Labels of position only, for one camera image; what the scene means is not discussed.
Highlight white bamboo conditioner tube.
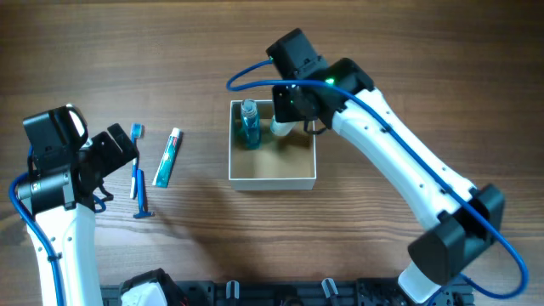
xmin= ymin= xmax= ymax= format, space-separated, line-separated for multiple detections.
xmin=270 ymin=116 xmax=298 ymax=137

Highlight blue mouthwash bottle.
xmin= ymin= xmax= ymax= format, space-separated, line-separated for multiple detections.
xmin=241 ymin=99 xmax=261 ymax=150

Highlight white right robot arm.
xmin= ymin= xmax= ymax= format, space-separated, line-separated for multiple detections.
xmin=266 ymin=28 xmax=505 ymax=304

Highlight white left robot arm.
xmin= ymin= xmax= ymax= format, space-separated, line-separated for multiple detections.
xmin=8 ymin=105 xmax=138 ymax=305

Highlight blue toothbrush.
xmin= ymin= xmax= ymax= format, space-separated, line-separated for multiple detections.
xmin=130 ymin=123 xmax=144 ymax=199

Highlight blue disposable razor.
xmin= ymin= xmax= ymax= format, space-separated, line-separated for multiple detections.
xmin=133 ymin=169 xmax=155 ymax=218

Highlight teal toothpaste tube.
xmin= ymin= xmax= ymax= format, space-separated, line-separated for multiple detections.
xmin=152 ymin=127 xmax=182 ymax=188

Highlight white cardboard box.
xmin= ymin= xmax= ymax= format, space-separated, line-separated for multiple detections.
xmin=228 ymin=100 xmax=317 ymax=191

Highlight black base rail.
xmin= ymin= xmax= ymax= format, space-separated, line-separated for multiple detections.
xmin=99 ymin=267 xmax=475 ymax=306

